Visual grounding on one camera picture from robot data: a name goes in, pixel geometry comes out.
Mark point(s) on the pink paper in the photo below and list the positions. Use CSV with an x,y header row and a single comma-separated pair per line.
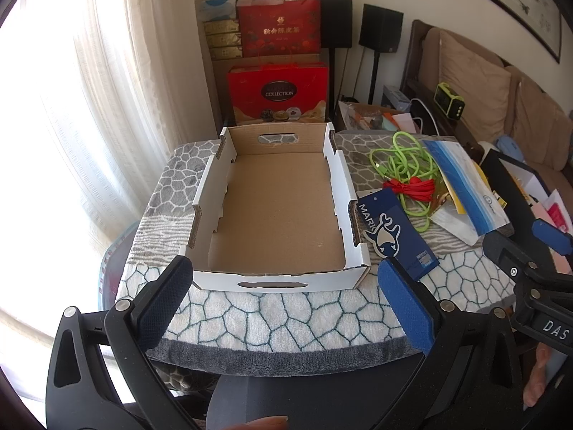
x,y
406,122

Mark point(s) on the blue white face mask pack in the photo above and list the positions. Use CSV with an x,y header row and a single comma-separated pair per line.
x,y
465,188

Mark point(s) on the black speaker stand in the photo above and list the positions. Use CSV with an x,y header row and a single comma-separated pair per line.
x,y
332,80
374,76

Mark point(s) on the white cardboard tray box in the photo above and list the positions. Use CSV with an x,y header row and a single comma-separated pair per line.
x,y
268,206

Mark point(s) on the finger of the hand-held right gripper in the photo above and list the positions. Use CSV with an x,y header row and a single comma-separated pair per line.
x,y
503,253
553,235

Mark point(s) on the person's right hand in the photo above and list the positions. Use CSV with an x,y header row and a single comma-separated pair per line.
x,y
544,380

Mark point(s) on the gold flat box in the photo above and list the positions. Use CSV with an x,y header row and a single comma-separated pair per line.
x,y
224,40
222,27
226,53

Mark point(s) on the black open box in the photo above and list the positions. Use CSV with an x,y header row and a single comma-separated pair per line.
x,y
515,188

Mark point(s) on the grey white patterned blanket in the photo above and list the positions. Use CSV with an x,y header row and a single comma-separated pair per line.
x,y
268,322

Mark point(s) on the brown sofa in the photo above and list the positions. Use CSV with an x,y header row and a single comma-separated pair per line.
x,y
418,53

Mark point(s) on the light blue tissue box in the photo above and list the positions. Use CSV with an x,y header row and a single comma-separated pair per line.
x,y
218,9

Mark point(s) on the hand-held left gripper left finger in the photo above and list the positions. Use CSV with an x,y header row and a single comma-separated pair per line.
x,y
164,298

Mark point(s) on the blue card with whale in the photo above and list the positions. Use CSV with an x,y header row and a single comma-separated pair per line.
x,y
400,237

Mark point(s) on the open box of clutter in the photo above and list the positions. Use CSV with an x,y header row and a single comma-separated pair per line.
x,y
362,118

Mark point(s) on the tan sofa cushion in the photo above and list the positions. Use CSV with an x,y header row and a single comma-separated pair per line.
x,y
541,116
474,76

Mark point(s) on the person's left hand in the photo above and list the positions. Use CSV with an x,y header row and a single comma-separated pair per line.
x,y
264,424

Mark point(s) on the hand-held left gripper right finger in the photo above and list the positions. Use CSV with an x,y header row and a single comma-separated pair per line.
x,y
403,307

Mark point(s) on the plastic bag with papers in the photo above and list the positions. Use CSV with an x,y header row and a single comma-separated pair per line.
x,y
109,268

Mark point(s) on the light blue plastic object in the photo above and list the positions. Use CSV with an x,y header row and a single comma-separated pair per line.
x,y
511,147

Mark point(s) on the red Collection gift box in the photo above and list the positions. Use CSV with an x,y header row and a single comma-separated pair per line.
x,y
277,83

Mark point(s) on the white curtain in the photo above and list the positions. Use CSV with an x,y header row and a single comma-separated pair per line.
x,y
89,98

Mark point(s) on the green black portable radio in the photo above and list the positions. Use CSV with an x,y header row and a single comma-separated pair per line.
x,y
449,101

